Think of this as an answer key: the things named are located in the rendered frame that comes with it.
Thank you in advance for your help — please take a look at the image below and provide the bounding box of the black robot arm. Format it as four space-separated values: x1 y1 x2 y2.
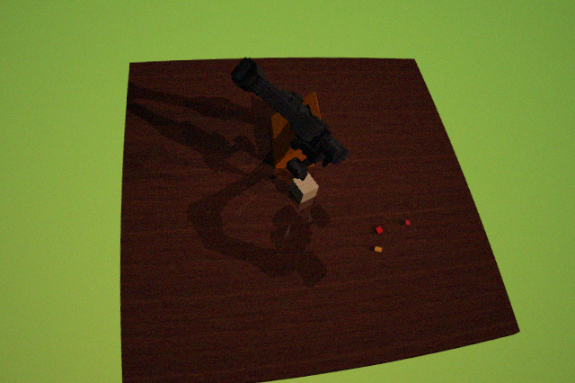
230 57 348 165

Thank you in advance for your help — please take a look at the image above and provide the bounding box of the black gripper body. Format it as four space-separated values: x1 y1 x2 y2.
287 147 326 179

